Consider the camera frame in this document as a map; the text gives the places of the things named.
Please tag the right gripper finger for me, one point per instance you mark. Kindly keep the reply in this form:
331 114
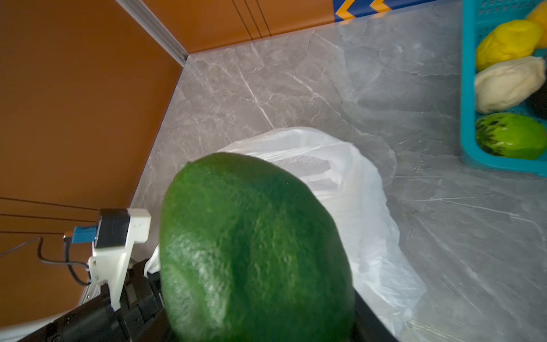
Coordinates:
367 326

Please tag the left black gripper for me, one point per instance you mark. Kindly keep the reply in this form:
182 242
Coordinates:
141 317

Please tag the white plastic bag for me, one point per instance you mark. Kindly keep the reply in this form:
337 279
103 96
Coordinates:
349 186

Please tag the green avocado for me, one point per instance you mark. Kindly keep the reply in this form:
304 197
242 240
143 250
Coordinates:
248 253

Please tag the green lime fruit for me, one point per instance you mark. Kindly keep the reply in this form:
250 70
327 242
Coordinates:
510 135

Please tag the pale round fruit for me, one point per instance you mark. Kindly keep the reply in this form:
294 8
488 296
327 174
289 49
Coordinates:
507 84

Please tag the yellow lemon fruit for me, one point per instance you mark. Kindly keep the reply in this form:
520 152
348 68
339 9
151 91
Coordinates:
512 40

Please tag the teal plastic basket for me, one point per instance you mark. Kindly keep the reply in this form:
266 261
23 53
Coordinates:
478 20

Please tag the dark avocado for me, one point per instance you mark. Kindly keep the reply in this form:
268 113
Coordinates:
537 102

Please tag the yellow red mango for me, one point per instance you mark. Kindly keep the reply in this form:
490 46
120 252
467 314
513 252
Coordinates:
539 16

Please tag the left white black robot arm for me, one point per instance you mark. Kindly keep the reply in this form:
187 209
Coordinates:
18 332

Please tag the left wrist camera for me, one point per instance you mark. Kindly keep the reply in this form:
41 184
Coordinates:
112 239

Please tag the left aluminium corner post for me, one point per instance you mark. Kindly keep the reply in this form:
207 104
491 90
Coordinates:
142 14

